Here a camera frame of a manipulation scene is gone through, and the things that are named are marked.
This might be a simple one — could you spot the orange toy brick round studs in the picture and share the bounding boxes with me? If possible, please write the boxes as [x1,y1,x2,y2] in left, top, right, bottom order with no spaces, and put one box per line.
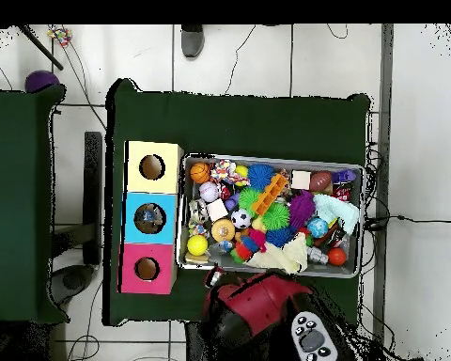
[251,173,290,217]

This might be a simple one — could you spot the wooden box three holes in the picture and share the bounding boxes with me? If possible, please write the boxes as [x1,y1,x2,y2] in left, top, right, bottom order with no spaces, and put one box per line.
[119,140,185,294]

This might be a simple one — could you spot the clear shallow mesh bin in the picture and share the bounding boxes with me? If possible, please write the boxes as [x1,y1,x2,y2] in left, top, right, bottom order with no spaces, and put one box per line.
[177,152,365,279]

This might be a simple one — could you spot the yellow green ball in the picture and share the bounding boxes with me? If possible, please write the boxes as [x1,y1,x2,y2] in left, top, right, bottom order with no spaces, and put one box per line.
[186,234,210,258]

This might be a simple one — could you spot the small black white soccer ball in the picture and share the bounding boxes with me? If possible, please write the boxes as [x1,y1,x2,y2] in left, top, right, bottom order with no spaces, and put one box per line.
[229,208,253,231]

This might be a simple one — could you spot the cream knitted cloth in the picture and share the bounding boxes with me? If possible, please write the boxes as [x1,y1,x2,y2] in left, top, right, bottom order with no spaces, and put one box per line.
[247,234,309,275]

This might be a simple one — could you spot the green spiky ball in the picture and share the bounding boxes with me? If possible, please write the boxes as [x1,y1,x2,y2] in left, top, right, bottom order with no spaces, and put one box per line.
[259,202,291,232]

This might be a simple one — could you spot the small orange basketball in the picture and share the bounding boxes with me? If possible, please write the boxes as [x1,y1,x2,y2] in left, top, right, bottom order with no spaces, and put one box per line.
[189,162,212,185]

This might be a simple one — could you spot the blue spiky ball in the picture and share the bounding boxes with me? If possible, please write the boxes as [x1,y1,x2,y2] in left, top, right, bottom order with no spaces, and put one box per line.
[245,165,277,193]

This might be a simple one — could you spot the purple spiky ball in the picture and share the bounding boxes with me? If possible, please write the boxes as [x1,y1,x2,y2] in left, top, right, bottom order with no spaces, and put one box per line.
[288,191,317,230]

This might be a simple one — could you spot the light blue cloth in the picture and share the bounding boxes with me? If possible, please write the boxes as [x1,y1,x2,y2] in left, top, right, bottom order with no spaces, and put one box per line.
[312,195,362,238]

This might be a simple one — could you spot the grey round base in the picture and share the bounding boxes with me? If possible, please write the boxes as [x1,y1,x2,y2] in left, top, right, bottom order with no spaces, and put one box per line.
[51,264,99,306]

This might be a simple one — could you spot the brown toy football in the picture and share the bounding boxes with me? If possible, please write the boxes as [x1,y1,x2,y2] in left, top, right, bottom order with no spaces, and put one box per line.
[310,171,334,195]

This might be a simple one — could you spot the black upright bar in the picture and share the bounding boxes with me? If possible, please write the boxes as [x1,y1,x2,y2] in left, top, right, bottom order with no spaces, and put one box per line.
[83,131,105,266]

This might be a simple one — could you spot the dark green side table cloth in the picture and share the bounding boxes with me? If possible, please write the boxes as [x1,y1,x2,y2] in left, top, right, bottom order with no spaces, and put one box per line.
[0,82,68,326]

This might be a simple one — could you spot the grey object on floor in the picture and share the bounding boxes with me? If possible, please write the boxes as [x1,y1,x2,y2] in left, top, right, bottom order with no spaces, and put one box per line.
[180,24,207,60]

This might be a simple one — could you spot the purple round object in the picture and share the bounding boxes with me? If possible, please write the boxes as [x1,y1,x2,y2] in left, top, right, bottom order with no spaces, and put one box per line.
[23,70,62,94]

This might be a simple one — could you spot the small colourful item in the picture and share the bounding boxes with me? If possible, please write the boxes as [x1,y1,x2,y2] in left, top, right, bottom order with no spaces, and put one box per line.
[48,25,73,48]

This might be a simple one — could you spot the black stick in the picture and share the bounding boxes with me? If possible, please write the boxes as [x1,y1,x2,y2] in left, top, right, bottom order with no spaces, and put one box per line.
[14,24,65,71]

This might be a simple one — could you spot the black power cable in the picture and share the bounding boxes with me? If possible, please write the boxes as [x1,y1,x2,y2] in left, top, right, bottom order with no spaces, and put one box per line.
[364,212,451,230]

